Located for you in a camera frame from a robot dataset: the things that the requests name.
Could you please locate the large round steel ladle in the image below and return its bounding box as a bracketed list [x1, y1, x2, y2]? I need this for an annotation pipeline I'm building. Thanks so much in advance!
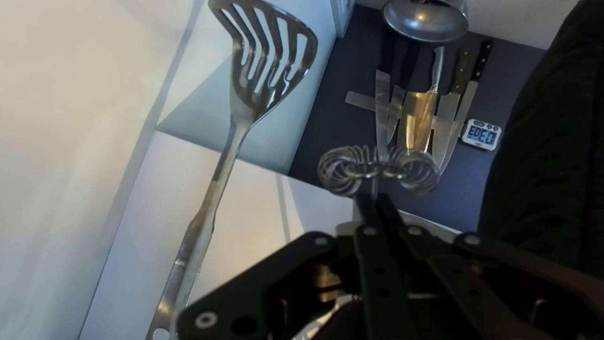
[381, 0, 470, 156]

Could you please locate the black handled kitchen knife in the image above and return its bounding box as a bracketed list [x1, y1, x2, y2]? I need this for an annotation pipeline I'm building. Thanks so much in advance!
[372, 66, 400, 153]
[440, 37, 496, 173]
[430, 49, 477, 156]

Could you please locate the steel slotted spatula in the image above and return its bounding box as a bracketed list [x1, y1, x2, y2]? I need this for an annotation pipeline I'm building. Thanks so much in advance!
[145, 0, 321, 340]

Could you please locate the dark magnetic knife board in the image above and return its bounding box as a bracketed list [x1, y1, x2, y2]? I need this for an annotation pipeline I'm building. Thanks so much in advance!
[289, 1, 549, 234]

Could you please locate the white digital kitchen timer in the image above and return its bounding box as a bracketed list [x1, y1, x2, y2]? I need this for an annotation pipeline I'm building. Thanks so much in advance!
[461, 117, 504, 151]

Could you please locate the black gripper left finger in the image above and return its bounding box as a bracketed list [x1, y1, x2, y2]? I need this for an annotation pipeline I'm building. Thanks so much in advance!
[175, 190, 406, 340]

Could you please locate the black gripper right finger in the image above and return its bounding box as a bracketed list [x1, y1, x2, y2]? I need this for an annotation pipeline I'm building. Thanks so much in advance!
[376, 190, 604, 340]

